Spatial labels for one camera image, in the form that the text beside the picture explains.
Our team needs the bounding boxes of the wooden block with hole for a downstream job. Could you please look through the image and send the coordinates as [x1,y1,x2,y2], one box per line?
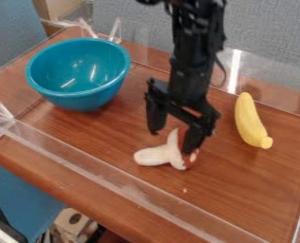
[50,208,98,243]

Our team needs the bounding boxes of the brown white toy mushroom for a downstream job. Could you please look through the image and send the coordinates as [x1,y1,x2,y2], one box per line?
[134,128,199,170]

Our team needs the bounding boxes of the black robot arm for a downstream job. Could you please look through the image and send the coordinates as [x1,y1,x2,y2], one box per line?
[136,0,226,155]

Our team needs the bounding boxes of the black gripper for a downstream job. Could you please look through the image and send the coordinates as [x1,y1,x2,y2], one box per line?
[144,57,219,155]

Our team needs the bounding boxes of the yellow toy banana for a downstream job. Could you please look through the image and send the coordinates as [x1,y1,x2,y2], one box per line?
[235,92,273,149]

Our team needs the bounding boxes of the blue plastic bowl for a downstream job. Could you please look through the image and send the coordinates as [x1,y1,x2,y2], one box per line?
[26,38,131,112]

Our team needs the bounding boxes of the blue cabinet panel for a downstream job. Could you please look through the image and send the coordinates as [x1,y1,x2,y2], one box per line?
[0,166,66,243]

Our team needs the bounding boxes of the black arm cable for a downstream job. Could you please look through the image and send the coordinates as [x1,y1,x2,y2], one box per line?
[213,47,229,88]

